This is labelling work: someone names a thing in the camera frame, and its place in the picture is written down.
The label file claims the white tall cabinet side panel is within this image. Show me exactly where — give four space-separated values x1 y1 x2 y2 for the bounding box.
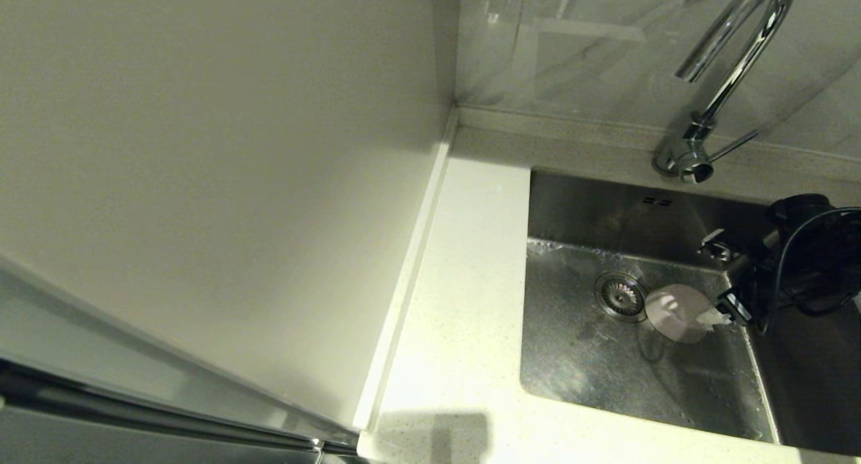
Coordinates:
0 0 458 431

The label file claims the white trim strip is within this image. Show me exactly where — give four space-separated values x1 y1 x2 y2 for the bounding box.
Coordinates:
353 111 458 430

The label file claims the stainless steel appliance door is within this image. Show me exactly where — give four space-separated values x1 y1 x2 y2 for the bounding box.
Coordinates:
0 249 357 464

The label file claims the metal appliance door handle bar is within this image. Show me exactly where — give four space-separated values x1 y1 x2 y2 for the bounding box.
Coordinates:
0 360 357 455

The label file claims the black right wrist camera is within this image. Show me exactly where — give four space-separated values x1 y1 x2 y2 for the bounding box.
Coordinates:
767 194 838 228

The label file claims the pink bowl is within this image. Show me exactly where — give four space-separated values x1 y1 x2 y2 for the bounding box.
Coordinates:
644 284 720 344

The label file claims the stainless steel sink basin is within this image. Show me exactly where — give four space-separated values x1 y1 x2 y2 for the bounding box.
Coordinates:
518 168 861 455

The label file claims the metal sink drain strainer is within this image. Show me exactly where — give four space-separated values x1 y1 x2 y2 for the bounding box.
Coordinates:
594 272 650 323

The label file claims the chrome gooseneck faucet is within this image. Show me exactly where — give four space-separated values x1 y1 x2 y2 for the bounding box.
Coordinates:
652 0 799 184

